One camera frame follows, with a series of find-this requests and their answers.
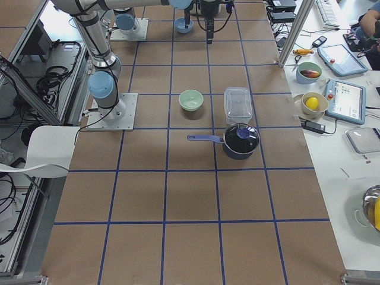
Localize dark red fruit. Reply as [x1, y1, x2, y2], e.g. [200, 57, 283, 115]
[300, 69, 320, 78]

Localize blue teach pendant tablet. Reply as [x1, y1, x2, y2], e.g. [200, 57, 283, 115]
[317, 45, 368, 77]

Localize yellow lemon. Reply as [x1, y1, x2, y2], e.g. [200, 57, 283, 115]
[305, 97, 319, 110]

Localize clear plastic food container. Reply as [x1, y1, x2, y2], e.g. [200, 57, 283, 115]
[224, 87, 252, 125]

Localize light blue fruit bowl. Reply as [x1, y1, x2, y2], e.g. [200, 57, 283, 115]
[296, 62, 322, 84]

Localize orange handled tool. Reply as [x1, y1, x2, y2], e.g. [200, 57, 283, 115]
[292, 49, 314, 56]

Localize dark blue saucepan with lid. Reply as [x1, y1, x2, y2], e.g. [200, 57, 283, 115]
[187, 123, 260, 160]

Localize white keyboard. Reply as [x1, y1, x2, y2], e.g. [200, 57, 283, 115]
[314, 0, 340, 29]

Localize black power brick on desk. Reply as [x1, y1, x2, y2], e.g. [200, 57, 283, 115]
[301, 120, 325, 134]

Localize person forearm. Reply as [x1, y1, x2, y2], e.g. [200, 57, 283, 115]
[360, 8, 380, 37]

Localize aluminium frame post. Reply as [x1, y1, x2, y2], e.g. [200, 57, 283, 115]
[277, 0, 314, 68]

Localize steel bowl with banana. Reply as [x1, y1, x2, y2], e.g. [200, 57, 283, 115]
[354, 185, 379, 233]

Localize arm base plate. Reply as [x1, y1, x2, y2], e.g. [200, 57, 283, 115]
[109, 17, 148, 42]
[85, 93, 138, 131]

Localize white chair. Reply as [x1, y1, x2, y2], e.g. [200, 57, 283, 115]
[1, 125, 79, 179]

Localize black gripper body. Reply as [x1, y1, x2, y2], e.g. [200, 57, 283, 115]
[199, 0, 221, 18]

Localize green plastic bowl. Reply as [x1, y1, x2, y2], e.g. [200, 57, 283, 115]
[179, 90, 204, 112]

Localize black scissors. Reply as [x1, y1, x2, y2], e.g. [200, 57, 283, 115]
[293, 55, 302, 71]

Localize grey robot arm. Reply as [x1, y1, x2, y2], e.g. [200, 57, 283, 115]
[113, 7, 139, 34]
[53, 1, 234, 122]

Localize cream bowl on saucer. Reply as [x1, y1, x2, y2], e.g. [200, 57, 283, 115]
[293, 92, 328, 119]

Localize blue plastic bowl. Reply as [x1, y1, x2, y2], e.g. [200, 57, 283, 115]
[174, 17, 194, 34]

